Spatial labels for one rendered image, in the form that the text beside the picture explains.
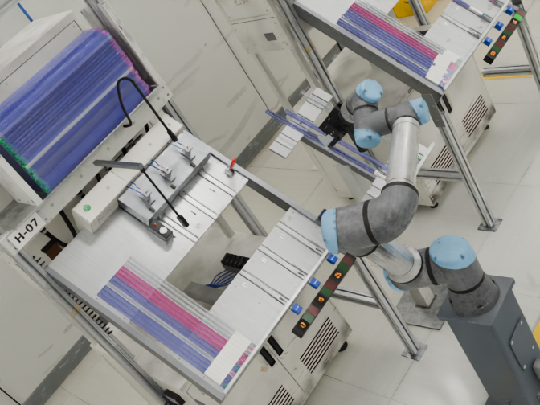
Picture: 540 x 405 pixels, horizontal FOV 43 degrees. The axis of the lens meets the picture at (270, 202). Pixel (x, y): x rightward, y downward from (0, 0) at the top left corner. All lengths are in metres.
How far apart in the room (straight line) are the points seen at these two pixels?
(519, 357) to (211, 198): 1.13
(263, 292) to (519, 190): 1.51
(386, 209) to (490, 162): 1.93
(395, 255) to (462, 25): 1.42
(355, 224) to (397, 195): 0.12
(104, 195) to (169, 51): 2.07
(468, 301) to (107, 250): 1.16
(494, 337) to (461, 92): 1.62
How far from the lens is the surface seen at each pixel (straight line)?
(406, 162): 1.82
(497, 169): 3.53
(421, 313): 3.02
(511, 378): 2.38
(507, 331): 2.26
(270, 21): 3.11
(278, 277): 2.32
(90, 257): 2.36
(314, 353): 2.89
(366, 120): 2.03
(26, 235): 2.27
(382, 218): 1.69
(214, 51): 4.51
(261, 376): 2.71
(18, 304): 3.94
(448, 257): 2.04
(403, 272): 2.04
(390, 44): 2.91
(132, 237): 2.37
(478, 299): 2.15
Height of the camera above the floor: 2.15
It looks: 31 degrees down
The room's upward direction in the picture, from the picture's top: 34 degrees counter-clockwise
